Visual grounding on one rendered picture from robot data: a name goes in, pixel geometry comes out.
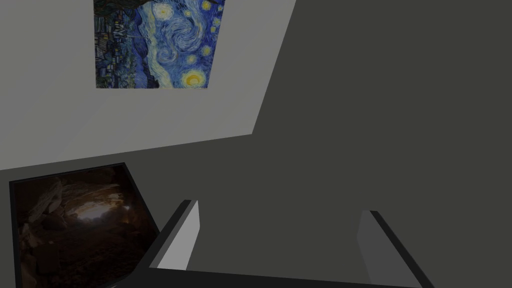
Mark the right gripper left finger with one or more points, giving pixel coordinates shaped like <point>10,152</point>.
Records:
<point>182,240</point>

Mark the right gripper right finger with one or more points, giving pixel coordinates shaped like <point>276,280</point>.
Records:
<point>386,252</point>

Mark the dark brown framed cave picture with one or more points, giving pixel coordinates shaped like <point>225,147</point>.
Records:
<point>80,228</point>

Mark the blue starry night painting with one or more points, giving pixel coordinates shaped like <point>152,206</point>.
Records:
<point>160,42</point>

